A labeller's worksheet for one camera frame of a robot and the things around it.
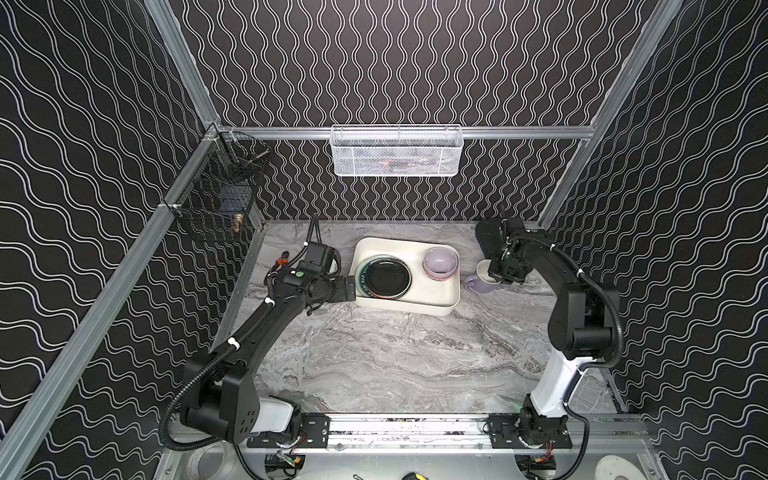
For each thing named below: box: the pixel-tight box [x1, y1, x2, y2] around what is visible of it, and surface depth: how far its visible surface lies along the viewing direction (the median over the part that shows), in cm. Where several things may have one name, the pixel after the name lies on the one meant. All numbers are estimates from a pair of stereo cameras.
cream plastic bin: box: [350, 237, 461, 316], surface depth 102 cm
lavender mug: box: [464, 259, 502, 293], surface depth 92 cm
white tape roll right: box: [595, 455, 648, 480], surface depth 71 cm
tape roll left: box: [186, 440, 226, 480], surface depth 71 cm
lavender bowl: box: [422, 246, 459, 281], surface depth 101 cm
